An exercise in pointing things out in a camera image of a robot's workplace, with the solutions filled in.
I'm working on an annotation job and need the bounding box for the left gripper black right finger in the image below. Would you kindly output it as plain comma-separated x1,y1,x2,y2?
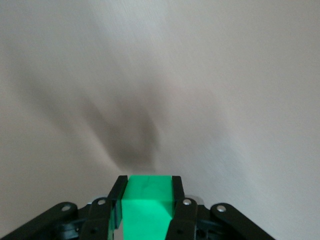
167,175,273,240

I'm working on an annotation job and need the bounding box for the green cube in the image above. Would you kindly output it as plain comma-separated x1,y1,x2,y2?
121,174,175,240

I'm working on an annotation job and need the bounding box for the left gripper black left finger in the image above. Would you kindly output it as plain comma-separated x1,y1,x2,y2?
0,175,130,240

